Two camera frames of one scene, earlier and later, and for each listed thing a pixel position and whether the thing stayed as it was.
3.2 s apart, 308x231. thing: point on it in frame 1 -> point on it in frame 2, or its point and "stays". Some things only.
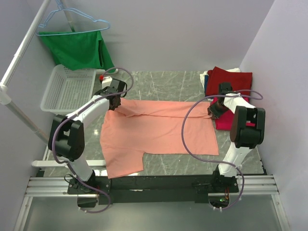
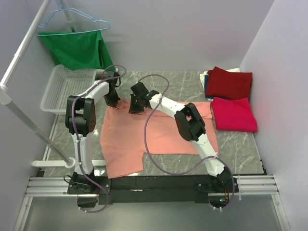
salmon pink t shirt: x=138 y=127 stays
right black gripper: x=216 y=114 -> x=133 y=109
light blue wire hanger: x=95 y=20 stays
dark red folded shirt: x=239 y=81 stays
